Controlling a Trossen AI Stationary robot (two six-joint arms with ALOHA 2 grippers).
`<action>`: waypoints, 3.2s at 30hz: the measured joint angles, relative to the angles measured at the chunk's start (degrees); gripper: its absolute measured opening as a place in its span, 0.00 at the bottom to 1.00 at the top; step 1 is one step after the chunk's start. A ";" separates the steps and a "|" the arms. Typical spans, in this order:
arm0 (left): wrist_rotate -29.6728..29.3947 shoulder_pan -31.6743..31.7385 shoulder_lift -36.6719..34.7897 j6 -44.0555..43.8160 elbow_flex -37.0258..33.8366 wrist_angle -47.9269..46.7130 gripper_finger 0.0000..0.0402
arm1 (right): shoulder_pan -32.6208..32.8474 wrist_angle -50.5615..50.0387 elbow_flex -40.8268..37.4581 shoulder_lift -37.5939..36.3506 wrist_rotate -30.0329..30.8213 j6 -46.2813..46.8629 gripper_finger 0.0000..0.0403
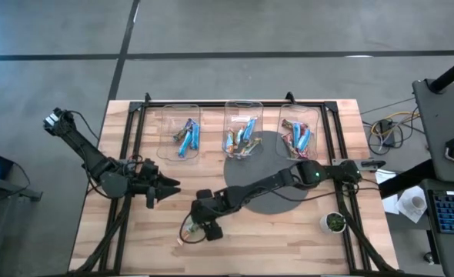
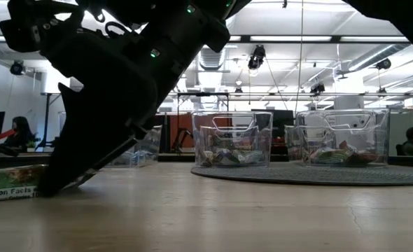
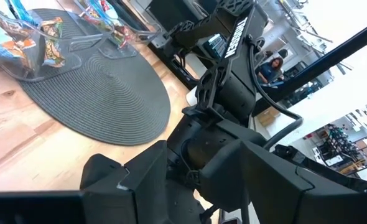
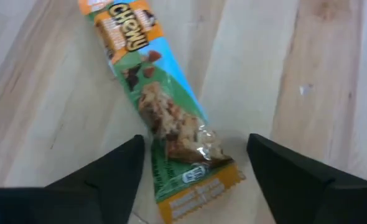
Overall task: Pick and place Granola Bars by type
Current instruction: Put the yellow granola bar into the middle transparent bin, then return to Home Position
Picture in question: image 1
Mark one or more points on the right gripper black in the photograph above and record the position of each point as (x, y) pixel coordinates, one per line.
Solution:
(204, 207)

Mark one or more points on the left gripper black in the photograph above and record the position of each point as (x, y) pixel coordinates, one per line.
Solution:
(148, 181)

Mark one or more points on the oatmeal raisin granola bar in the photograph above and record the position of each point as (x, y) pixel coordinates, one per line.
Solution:
(182, 130)
(195, 136)
(185, 145)

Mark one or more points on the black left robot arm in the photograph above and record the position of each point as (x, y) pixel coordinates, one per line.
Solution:
(88, 154)

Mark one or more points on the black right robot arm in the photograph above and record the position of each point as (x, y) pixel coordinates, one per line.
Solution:
(273, 182)

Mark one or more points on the clear plastic bin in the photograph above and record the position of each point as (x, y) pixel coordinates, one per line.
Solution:
(242, 109)
(300, 113)
(169, 146)

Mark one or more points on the round grey mat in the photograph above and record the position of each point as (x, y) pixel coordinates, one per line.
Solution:
(265, 169)

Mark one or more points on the white pot with plant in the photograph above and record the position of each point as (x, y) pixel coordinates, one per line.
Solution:
(332, 223)

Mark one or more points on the white paper sheet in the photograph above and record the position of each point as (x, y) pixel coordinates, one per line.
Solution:
(388, 204)

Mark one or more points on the black power adapter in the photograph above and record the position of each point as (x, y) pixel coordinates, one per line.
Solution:
(386, 134)

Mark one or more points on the white paper napkin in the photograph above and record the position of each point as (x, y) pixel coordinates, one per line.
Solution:
(402, 205)

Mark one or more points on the black desk leg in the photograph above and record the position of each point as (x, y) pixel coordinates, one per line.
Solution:
(408, 179)

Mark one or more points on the white cup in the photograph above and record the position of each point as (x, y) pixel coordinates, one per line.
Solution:
(416, 202)

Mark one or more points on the black stand pole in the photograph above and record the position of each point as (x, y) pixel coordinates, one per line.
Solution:
(452, 73)

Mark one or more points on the black aluminium table frame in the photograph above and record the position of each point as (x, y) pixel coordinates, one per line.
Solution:
(211, 103)

